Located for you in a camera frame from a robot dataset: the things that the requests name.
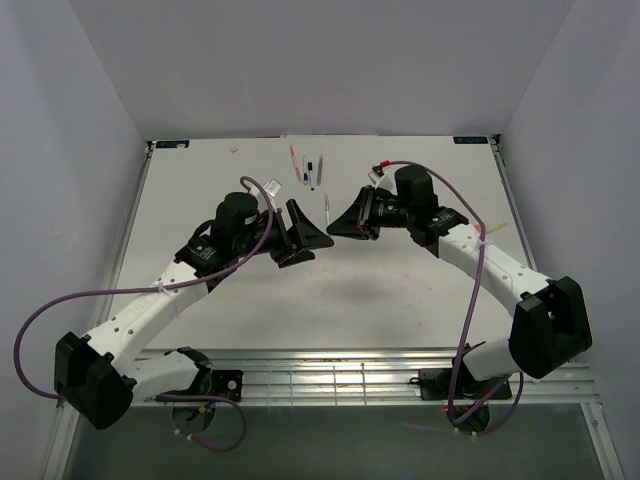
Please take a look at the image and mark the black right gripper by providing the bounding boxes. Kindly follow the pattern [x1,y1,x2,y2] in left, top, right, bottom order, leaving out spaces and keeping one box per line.
[327,185,414,241]

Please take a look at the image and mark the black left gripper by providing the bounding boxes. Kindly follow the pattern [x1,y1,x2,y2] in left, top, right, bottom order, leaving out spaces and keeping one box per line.
[234,198,333,268]

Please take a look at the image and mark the green gel pen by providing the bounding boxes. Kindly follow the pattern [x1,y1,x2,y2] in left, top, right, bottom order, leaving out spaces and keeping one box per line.
[324,193,331,228]

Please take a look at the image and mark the yellow gel pen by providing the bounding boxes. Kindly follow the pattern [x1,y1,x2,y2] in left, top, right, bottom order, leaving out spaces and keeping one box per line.
[485,222,509,235]

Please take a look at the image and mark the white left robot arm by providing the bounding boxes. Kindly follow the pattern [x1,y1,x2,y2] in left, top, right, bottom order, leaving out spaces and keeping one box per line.
[54,192,334,430]

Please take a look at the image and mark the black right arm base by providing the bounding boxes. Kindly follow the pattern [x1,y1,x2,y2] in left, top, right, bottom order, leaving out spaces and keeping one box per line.
[409,368,501,400]

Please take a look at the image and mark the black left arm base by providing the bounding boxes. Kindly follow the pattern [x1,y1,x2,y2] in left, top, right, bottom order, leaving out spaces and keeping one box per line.
[166,369,244,402]

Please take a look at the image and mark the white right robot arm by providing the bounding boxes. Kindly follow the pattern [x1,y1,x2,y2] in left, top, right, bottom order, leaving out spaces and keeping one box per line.
[327,162,593,397]

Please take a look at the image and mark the purple gel pen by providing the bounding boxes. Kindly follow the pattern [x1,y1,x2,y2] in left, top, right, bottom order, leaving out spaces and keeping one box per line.
[316,154,324,186]

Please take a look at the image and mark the blue gel pen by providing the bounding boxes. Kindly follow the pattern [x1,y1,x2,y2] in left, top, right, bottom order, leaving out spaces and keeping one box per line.
[302,156,309,185]

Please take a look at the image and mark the black gel pen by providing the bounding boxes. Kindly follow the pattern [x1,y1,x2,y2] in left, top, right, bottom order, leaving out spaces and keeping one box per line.
[306,161,315,191]

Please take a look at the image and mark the red gel pen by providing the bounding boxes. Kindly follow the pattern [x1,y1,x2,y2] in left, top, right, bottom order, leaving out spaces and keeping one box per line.
[289,145,303,183]

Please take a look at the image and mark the right blue corner label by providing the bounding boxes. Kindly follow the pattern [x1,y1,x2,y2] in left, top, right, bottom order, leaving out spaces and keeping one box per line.
[453,136,489,145]

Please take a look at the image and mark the blue corner label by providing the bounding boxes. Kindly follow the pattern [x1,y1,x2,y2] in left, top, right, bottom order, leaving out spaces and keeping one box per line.
[155,140,190,149]
[453,136,489,145]

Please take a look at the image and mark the left blue corner label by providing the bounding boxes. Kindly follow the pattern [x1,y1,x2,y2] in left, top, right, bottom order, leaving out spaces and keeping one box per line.
[155,140,190,149]

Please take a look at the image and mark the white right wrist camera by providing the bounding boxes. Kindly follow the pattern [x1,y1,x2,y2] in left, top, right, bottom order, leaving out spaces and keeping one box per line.
[368,165,394,192]

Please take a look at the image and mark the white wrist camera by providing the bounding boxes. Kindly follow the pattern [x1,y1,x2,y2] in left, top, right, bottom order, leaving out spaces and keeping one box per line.
[368,165,394,192]
[263,178,282,198]

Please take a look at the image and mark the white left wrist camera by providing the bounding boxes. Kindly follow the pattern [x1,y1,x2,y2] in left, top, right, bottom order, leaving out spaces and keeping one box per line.
[263,178,282,198]

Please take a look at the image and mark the aluminium front frame rails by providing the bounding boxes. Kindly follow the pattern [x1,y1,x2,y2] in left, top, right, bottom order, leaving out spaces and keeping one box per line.
[54,347,601,409]

